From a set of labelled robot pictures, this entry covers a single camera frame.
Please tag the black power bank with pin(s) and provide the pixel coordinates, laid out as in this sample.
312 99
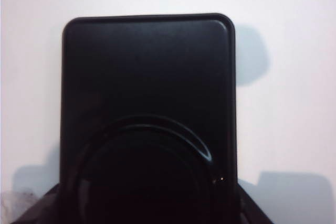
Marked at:
147 90

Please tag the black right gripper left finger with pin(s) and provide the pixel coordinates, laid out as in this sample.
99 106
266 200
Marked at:
44 208

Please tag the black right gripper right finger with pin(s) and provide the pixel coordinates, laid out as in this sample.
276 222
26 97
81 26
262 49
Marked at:
249 205

